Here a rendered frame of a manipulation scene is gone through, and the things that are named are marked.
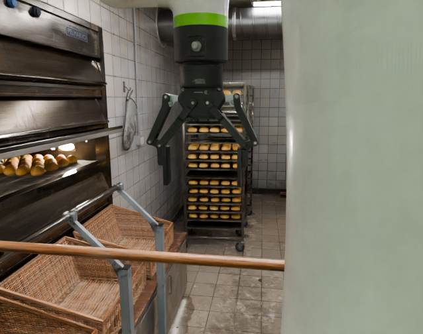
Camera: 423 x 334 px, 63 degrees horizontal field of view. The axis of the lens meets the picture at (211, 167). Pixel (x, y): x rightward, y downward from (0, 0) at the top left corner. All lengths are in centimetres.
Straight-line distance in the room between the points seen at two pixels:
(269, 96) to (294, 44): 565
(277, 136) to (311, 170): 571
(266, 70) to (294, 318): 570
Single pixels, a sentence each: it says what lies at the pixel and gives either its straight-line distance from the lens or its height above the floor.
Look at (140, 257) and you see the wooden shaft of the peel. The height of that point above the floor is 119.
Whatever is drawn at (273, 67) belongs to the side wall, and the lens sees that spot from 585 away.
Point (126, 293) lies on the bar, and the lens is 152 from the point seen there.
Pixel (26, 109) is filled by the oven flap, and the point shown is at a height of 157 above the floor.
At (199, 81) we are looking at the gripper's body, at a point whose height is 165.
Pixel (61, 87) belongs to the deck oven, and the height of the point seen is 168.
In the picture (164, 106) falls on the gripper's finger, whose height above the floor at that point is 161.
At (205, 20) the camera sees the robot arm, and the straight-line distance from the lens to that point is 58.
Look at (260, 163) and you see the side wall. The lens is 592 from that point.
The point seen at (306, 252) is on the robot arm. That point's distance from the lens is 17.
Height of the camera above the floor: 162
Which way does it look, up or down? 11 degrees down
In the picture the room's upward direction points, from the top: straight up
